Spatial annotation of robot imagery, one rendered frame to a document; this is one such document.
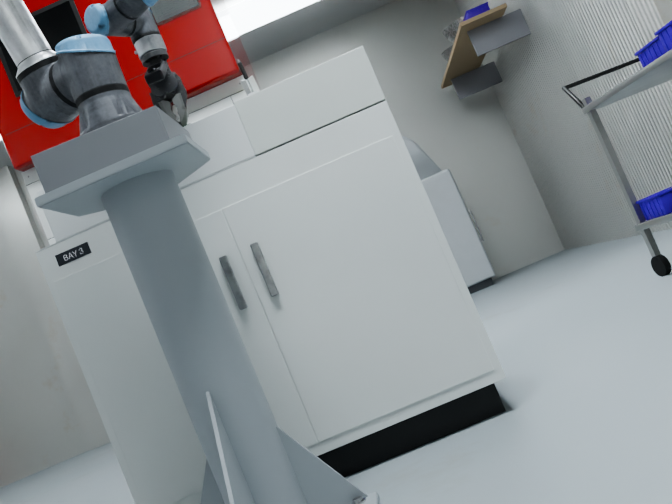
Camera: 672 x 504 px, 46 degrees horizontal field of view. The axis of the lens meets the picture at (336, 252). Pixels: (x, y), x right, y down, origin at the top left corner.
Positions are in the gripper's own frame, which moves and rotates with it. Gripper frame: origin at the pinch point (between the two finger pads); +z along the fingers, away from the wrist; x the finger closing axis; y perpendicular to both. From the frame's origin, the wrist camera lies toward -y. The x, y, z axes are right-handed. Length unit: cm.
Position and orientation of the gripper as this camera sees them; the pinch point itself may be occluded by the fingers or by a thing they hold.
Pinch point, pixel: (180, 124)
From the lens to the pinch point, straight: 208.7
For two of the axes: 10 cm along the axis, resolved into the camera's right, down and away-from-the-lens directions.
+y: 0.7, 0.4, 10.0
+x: -9.2, 3.9, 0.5
